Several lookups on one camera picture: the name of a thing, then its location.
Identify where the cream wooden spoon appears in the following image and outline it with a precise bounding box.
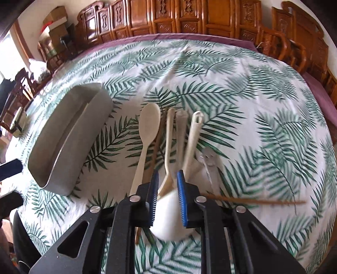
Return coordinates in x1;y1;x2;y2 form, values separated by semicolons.
130;103;161;197

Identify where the cream utensil with hole handle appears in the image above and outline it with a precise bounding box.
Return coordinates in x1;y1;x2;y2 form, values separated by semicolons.
183;111;205;182

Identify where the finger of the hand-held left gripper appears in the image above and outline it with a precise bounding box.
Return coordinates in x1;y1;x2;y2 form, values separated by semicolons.
0;191;24;219
0;159;23;182

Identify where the leaf print tablecloth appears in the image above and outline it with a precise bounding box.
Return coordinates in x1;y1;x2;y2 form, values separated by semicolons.
5;34;337;274

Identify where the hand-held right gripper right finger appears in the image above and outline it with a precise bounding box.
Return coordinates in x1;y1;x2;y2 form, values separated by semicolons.
177;170;307;274

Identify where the cardboard box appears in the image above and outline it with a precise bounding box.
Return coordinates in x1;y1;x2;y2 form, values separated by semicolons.
42;6;68;25

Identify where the metal spoon with smiley handle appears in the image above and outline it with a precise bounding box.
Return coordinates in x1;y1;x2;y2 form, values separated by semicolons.
199;146;223;202

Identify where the dark wooden chair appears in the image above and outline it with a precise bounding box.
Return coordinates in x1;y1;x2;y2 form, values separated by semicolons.
0;68;36;132

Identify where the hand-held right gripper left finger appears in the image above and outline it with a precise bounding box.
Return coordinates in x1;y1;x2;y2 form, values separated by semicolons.
29;170;160;274

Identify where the white plastic ladle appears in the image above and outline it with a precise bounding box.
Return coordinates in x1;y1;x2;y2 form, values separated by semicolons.
150;110;197;242

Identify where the dark cloth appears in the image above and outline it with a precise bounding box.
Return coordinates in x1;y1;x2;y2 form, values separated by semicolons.
12;211;43;266

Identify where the white plastic bag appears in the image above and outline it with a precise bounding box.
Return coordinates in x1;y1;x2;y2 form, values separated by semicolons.
28;58;52;79

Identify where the carved wooden armchair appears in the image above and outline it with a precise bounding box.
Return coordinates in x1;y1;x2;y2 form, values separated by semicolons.
257;1;337;93

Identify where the brown wooden chopstick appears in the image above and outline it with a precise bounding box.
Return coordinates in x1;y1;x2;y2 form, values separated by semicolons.
135;114;167;245
201;193;307;205

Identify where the grey metal tray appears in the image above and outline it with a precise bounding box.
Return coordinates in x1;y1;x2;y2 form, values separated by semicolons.
28;83;114;196

